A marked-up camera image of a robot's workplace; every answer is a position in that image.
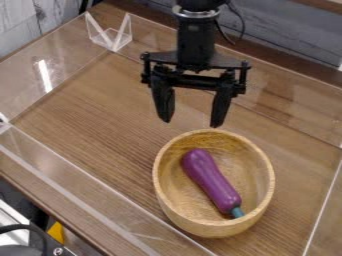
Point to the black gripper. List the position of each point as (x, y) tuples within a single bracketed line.
[(195, 66)]

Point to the purple toy eggplant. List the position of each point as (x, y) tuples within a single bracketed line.
[(201, 170)]

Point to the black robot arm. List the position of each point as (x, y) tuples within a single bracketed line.
[(201, 5)]

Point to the brown wooden bowl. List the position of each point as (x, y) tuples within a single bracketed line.
[(244, 166)]

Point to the yellow black device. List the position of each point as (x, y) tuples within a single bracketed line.
[(44, 244)]

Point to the clear acrylic corner bracket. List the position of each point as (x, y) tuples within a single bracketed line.
[(109, 38)]

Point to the clear acrylic barrier wall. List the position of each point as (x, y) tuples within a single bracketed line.
[(114, 225)]

